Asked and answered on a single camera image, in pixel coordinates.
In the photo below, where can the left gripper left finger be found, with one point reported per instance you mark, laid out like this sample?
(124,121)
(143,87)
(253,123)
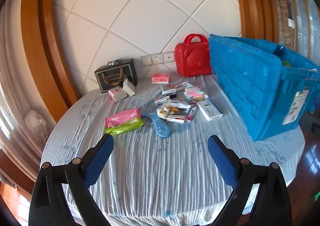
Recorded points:
(48,202)

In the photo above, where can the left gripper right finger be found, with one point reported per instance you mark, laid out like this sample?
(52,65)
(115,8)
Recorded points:
(272,204)

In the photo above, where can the pink wet wipes pack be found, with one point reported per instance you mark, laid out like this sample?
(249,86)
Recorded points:
(122,117)

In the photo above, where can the white blue medicine box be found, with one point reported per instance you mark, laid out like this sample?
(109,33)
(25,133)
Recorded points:
(209,110)

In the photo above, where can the green wet wipes pack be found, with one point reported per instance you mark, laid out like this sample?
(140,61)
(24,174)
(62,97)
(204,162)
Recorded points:
(125,127)

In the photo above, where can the red white ointment box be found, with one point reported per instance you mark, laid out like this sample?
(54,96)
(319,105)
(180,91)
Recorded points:
(175,118)

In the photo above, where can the pink white tissue pack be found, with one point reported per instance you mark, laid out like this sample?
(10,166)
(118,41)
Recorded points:
(117,94)

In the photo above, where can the blue plastic hanger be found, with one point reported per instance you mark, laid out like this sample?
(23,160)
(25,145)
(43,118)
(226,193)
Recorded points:
(161,128)

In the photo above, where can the colourful sanitary pad pack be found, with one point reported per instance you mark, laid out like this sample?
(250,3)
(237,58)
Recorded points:
(195,94)

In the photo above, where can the black tape roll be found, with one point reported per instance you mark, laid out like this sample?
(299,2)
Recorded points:
(172,95)

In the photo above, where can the striped white tablecloth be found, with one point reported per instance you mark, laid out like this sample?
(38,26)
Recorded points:
(149,180)

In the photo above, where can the blue plastic storage crate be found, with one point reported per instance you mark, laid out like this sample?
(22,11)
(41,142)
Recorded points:
(270,86)

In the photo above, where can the pink striped tube box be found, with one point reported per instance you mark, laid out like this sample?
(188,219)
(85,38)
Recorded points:
(191,114)

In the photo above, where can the white gauze packet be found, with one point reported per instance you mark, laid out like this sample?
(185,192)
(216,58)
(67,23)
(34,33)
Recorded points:
(178,104)

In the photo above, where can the small white box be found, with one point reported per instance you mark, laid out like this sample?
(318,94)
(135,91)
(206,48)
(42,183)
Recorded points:
(129,87)

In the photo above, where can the black gift bag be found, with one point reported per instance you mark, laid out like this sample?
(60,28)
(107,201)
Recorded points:
(114,73)

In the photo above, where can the small plush toy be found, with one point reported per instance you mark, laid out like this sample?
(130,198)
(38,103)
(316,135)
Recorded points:
(167,109)

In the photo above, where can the green red white box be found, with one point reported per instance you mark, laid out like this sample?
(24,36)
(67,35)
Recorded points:
(168,89)

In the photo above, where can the red plastic bear case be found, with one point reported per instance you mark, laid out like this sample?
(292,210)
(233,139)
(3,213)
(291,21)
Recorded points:
(192,56)

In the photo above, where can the rolled carpet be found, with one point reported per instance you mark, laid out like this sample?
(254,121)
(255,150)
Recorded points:
(286,24)

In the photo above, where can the white wall socket panel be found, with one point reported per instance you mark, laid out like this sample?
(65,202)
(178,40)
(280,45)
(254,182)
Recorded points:
(158,58)

